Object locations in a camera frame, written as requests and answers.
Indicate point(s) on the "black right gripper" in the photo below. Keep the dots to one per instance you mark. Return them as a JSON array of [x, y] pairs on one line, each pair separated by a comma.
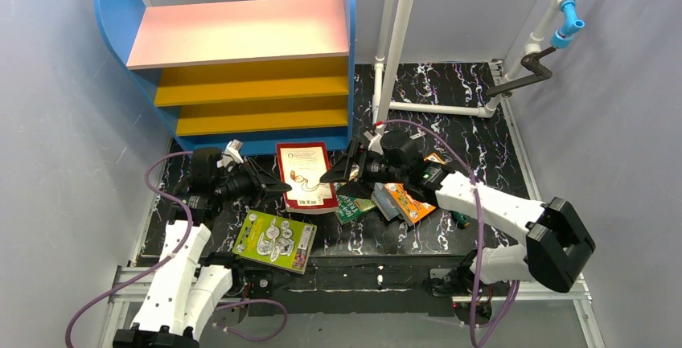
[[358, 165]]

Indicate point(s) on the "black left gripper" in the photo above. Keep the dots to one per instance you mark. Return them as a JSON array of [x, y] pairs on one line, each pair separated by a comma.
[[252, 183]]

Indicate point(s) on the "lime green treehouse book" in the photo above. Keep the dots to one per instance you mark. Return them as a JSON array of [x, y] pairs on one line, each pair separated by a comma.
[[275, 241]]

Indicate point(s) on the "red hardcover book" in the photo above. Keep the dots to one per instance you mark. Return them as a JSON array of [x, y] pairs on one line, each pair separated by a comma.
[[301, 165]]

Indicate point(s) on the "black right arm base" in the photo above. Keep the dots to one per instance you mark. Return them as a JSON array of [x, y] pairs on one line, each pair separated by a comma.
[[461, 292]]

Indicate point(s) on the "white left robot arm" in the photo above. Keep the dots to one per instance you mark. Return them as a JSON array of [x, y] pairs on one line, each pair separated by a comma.
[[184, 292]]

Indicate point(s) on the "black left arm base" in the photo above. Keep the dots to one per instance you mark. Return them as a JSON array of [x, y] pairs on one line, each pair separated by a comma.
[[249, 279]]

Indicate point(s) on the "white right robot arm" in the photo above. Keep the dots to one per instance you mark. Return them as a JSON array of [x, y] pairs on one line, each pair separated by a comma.
[[552, 243]]

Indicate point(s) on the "grey blue book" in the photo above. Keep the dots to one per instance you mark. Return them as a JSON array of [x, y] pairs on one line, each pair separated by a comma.
[[383, 202]]

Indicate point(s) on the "dark green storey treehouse book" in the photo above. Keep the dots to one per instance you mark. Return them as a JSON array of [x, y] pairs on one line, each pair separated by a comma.
[[349, 208]]

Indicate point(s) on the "orange cartoon book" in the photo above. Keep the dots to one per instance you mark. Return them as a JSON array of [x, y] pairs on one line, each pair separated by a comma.
[[409, 209]]

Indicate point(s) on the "blue pink yellow bookshelf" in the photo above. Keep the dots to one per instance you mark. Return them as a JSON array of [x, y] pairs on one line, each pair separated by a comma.
[[263, 72]]

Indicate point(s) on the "blue pipe fitting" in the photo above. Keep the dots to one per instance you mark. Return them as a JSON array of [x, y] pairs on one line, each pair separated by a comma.
[[563, 36]]

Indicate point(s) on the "green handled screwdriver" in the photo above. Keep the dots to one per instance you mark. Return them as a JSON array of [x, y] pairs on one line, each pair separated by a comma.
[[460, 220]]

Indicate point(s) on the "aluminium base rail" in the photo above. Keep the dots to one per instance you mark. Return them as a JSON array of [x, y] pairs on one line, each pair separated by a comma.
[[339, 285]]

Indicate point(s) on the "white pvc pipe frame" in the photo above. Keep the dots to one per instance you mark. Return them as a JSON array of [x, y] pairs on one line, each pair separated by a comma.
[[391, 32]]

